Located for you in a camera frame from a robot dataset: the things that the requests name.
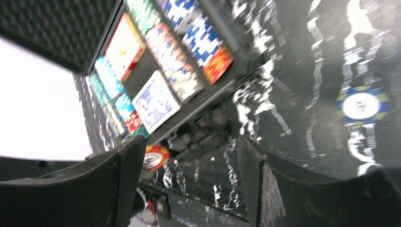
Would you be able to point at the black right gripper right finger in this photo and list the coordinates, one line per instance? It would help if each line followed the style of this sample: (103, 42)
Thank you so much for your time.
(279, 193)

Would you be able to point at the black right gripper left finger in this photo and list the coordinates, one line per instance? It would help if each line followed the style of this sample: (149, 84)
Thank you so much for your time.
(97, 192)

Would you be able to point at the red yellow poker chip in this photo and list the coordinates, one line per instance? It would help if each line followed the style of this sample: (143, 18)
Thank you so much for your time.
(155, 157)

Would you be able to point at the blue poker card deck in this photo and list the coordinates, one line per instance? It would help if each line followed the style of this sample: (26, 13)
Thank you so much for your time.
(156, 102)

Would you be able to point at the light blue red chip stack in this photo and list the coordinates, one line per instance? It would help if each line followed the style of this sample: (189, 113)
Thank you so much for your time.
(118, 101)

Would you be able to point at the blue yellow poker chip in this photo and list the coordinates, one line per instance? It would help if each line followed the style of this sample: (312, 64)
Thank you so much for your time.
(362, 105)

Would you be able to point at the red poker card deck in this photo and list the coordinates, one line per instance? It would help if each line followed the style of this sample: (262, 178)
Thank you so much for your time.
(125, 48)

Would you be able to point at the green chip stack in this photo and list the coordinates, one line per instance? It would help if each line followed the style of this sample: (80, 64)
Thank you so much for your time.
(145, 14)

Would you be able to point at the purple chip stack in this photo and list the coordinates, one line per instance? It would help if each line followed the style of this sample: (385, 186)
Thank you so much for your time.
(162, 4)

